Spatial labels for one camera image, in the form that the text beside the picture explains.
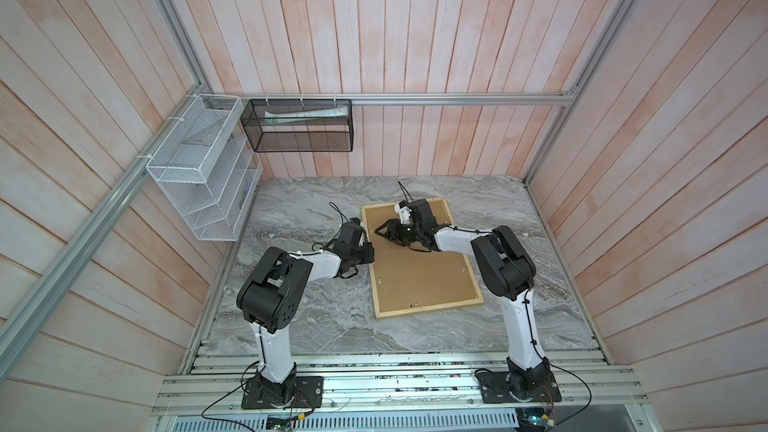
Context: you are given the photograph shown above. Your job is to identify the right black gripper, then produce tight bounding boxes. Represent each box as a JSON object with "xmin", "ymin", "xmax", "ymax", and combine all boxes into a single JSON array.
[{"xmin": 374, "ymin": 219, "xmax": 422, "ymax": 246}]

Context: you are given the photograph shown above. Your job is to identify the light wooden picture frame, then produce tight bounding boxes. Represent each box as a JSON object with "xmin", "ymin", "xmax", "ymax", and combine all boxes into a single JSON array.
[{"xmin": 361, "ymin": 197, "xmax": 485, "ymax": 320}]

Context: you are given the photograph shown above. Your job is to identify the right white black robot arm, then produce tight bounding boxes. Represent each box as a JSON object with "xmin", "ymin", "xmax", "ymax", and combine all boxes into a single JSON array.
[{"xmin": 375, "ymin": 219, "xmax": 554, "ymax": 402}]

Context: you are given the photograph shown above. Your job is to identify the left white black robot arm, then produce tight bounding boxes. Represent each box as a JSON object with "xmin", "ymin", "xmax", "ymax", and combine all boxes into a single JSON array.
[{"xmin": 236, "ymin": 241, "xmax": 374, "ymax": 384}]

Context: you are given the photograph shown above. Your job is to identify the paper sheet inside black basket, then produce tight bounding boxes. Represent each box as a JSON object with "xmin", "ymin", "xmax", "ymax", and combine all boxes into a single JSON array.
[{"xmin": 263, "ymin": 106, "xmax": 350, "ymax": 126}]

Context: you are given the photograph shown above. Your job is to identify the aluminium slotted base rails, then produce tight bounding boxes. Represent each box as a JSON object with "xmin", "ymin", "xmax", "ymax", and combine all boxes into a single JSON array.
[{"xmin": 150, "ymin": 347, "xmax": 660, "ymax": 431}]

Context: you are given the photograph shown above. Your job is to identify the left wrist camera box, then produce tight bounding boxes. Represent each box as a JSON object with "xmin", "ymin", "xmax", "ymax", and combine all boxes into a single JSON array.
[{"xmin": 335, "ymin": 218, "xmax": 365, "ymax": 250}]

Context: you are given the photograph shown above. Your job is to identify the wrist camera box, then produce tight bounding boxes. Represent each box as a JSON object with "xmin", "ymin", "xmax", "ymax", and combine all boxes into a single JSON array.
[
  {"xmin": 406, "ymin": 199, "xmax": 437, "ymax": 230},
  {"xmin": 335, "ymin": 218, "xmax": 365, "ymax": 250}
]

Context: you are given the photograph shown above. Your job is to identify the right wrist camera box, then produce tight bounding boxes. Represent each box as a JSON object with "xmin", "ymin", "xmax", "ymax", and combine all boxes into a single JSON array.
[{"xmin": 406, "ymin": 199, "xmax": 437, "ymax": 230}]

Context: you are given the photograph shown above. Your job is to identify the black wire mesh basket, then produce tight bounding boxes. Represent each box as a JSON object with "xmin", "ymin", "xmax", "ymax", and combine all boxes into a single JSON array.
[{"xmin": 240, "ymin": 98, "xmax": 355, "ymax": 153}]

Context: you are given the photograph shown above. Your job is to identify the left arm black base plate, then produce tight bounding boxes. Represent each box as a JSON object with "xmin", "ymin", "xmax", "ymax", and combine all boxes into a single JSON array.
[{"xmin": 241, "ymin": 375, "xmax": 324, "ymax": 410}]

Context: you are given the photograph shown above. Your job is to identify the white wire mesh shelf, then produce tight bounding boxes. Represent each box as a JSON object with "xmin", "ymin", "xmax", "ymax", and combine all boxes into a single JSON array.
[{"xmin": 146, "ymin": 94, "xmax": 263, "ymax": 242}]

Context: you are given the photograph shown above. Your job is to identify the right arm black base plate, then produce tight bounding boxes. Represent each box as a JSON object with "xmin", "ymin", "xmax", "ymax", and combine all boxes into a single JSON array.
[{"xmin": 474, "ymin": 368, "xmax": 562, "ymax": 404}]

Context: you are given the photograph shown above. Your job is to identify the aluminium wall rail frame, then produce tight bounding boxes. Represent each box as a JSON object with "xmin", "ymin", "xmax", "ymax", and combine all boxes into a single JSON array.
[{"xmin": 0, "ymin": 0, "xmax": 661, "ymax": 379}]

